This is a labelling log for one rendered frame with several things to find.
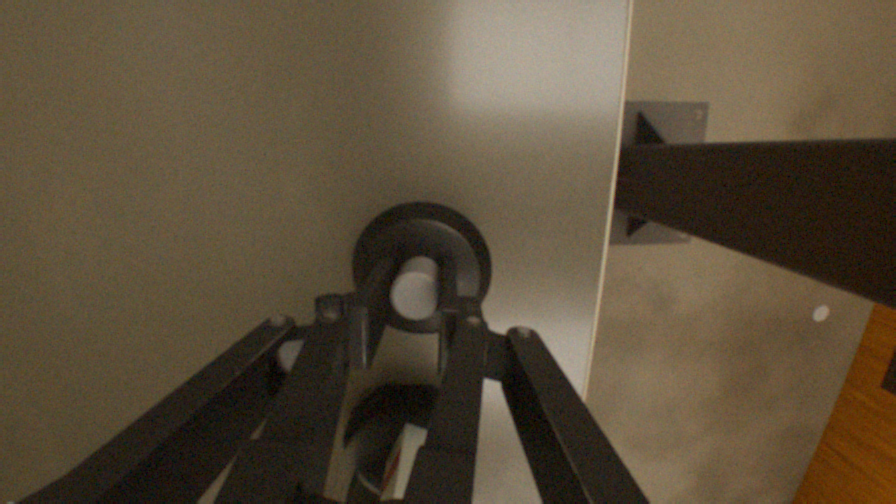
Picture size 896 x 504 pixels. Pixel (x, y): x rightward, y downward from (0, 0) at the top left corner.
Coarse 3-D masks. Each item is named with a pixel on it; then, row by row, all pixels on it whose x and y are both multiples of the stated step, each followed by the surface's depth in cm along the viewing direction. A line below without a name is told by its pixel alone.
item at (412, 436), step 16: (384, 416) 24; (400, 416) 24; (416, 416) 24; (368, 432) 23; (384, 432) 23; (400, 432) 23; (416, 432) 23; (352, 448) 23; (368, 448) 22; (384, 448) 21; (400, 448) 21; (416, 448) 22; (352, 464) 21; (368, 464) 20; (384, 464) 20; (400, 464) 20; (336, 480) 21; (352, 480) 20; (368, 480) 19; (384, 480) 19; (400, 480) 19; (336, 496) 19; (352, 496) 19; (368, 496) 18; (384, 496) 18; (400, 496) 18
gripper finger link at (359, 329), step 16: (384, 272) 17; (368, 288) 15; (384, 288) 17; (352, 304) 14; (368, 304) 14; (384, 304) 17; (352, 320) 14; (368, 320) 14; (384, 320) 18; (352, 336) 14; (368, 336) 14; (352, 352) 14; (368, 352) 14; (352, 368) 14; (368, 368) 14
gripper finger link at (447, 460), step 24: (456, 336) 12; (480, 336) 12; (456, 360) 11; (480, 360) 11; (456, 384) 10; (480, 384) 10; (456, 408) 9; (480, 408) 9; (432, 432) 8; (456, 432) 8; (432, 456) 7; (456, 456) 7; (408, 480) 6; (432, 480) 6; (456, 480) 6
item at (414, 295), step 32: (384, 224) 21; (416, 224) 20; (448, 224) 20; (384, 256) 21; (416, 256) 21; (448, 256) 21; (480, 256) 21; (416, 288) 18; (480, 288) 22; (416, 320) 22
